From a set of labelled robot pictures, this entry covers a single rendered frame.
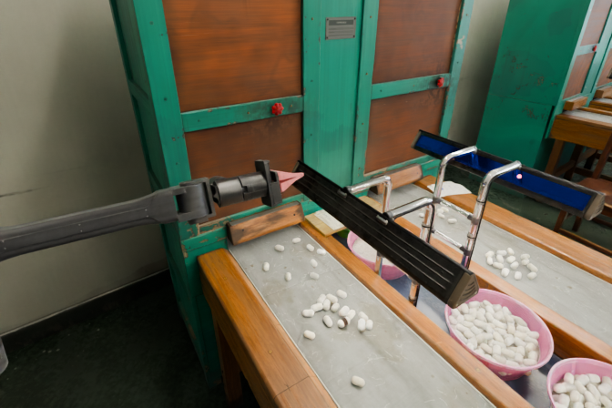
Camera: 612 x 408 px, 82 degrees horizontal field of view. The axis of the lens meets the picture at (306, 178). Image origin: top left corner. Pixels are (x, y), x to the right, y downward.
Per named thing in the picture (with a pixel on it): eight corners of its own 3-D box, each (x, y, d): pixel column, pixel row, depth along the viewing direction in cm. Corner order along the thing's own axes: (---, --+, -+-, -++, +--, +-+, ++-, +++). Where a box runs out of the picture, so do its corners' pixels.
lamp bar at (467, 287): (453, 311, 65) (461, 282, 62) (288, 182, 112) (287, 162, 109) (479, 294, 69) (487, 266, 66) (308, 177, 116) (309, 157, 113)
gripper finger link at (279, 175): (300, 192, 86) (264, 201, 82) (294, 163, 84) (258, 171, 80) (312, 195, 79) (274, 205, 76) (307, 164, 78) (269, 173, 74)
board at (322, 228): (324, 237, 132) (324, 234, 132) (303, 219, 144) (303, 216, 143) (388, 211, 148) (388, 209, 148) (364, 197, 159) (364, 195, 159)
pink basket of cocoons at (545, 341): (536, 415, 84) (548, 390, 79) (426, 355, 98) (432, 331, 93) (546, 338, 103) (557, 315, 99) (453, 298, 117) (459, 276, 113)
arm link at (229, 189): (217, 210, 71) (211, 183, 70) (210, 206, 77) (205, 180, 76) (249, 202, 74) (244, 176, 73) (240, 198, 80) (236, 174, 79)
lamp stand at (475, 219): (461, 295, 118) (493, 177, 98) (415, 262, 133) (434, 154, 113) (494, 274, 127) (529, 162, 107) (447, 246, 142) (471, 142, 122)
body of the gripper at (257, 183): (270, 201, 82) (239, 209, 79) (261, 158, 80) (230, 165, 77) (280, 205, 76) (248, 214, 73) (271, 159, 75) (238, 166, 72)
